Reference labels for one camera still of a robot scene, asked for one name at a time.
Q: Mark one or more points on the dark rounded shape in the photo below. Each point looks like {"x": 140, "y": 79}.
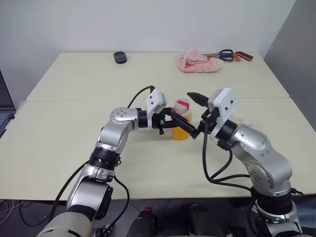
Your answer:
{"x": 145, "y": 223}
{"x": 201, "y": 221}

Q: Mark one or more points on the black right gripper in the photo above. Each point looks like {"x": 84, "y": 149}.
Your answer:
{"x": 209, "y": 119}

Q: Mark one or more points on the dark laptop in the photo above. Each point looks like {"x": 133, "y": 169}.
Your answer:
{"x": 5, "y": 116}

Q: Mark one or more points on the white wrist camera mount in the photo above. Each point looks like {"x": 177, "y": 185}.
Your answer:
{"x": 225, "y": 106}
{"x": 153, "y": 100}

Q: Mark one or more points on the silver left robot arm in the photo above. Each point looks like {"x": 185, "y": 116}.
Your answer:
{"x": 116, "y": 133}

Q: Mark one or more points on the clear orange juice bottle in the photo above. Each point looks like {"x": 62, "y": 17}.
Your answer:
{"x": 179, "y": 134}

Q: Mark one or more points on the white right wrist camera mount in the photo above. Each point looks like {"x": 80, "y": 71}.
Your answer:
{"x": 225, "y": 106}

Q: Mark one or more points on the grey partition panel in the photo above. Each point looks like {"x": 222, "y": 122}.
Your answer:
{"x": 293, "y": 49}

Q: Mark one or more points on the red white bottle cap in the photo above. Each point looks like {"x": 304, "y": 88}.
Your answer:
{"x": 182, "y": 105}

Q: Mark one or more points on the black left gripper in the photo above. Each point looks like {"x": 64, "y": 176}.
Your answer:
{"x": 160, "y": 121}

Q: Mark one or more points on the pink towel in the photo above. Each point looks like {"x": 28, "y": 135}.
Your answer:
{"x": 197, "y": 63}

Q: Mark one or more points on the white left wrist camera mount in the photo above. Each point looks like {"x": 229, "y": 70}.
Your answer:
{"x": 153, "y": 100}

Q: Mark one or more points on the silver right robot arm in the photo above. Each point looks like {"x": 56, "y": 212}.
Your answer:
{"x": 256, "y": 145}

